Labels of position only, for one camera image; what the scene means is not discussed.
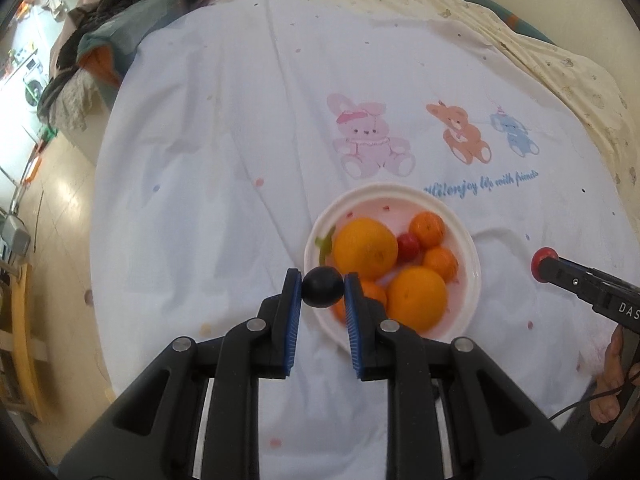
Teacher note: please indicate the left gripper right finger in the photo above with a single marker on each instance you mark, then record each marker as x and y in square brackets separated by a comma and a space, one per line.
[451, 397]

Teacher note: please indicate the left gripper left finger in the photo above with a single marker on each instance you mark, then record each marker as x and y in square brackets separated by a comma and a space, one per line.
[151, 430]

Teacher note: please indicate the red cherry tomato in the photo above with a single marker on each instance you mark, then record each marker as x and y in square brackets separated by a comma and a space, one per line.
[409, 247]
[539, 256]

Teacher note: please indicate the right hand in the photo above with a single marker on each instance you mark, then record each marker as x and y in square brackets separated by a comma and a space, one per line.
[607, 408]

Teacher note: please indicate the large orange lower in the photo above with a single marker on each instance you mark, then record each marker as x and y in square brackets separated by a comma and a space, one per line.
[417, 297]

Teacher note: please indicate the large orange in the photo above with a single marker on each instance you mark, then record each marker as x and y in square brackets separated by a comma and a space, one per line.
[417, 297]
[365, 246]

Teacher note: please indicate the wooden rack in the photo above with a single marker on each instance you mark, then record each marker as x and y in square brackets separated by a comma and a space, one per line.
[20, 349]

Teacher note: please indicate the small mandarin middle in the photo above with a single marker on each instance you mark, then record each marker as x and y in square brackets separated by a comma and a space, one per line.
[442, 260]

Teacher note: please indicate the small mandarin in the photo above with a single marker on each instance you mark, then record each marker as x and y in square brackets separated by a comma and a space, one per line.
[442, 260]
[428, 228]

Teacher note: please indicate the small mandarin left edge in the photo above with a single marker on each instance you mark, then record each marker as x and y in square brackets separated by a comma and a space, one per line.
[370, 290]

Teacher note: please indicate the small mandarin far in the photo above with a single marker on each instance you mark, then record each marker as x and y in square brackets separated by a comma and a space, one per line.
[428, 228]

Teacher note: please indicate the red cherry tomato in plate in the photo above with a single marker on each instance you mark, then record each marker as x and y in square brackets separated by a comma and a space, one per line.
[409, 247]

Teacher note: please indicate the large orange upper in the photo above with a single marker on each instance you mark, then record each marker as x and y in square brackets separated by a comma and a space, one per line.
[365, 246]

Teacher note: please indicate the white pink plate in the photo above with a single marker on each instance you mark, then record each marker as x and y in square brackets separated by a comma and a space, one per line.
[395, 205]

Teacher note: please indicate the green stem in plate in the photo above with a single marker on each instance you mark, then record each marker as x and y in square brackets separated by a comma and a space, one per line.
[325, 246]

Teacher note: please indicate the white cartoon bed sheet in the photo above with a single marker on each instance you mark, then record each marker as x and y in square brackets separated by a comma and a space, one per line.
[238, 124]

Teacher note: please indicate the teal orange folded blanket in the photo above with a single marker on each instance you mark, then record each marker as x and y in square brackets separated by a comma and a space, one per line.
[107, 52]

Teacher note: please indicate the dark clothes pile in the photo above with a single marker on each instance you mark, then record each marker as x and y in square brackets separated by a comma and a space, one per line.
[71, 92]

